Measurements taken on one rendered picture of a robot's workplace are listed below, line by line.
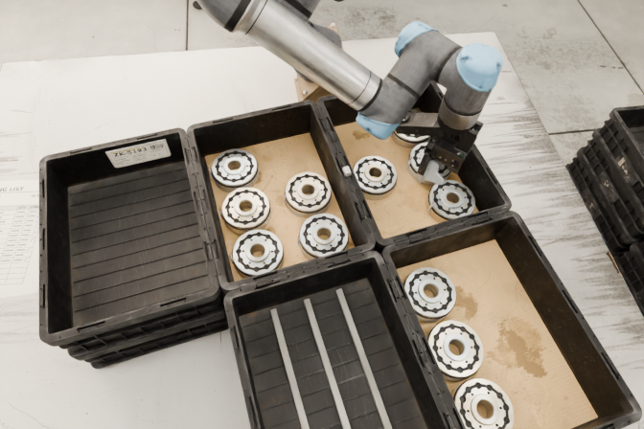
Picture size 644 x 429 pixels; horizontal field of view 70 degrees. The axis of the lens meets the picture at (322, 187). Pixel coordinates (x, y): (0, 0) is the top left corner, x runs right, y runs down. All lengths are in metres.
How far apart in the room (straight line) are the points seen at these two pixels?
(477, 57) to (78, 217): 0.86
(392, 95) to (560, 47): 2.26
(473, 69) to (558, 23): 2.43
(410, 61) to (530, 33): 2.23
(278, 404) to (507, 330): 0.46
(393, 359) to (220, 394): 0.36
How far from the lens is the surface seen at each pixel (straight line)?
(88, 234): 1.09
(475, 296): 1.00
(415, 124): 0.97
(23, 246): 1.30
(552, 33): 3.14
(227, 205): 1.00
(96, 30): 2.96
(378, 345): 0.92
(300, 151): 1.11
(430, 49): 0.86
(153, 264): 1.01
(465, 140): 0.94
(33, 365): 1.17
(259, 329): 0.92
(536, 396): 0.99
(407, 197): 1.06
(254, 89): 1.43
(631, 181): 1.81
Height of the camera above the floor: 1.71
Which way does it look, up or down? 57 degrees down
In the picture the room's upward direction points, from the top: 4 degrees clockwise
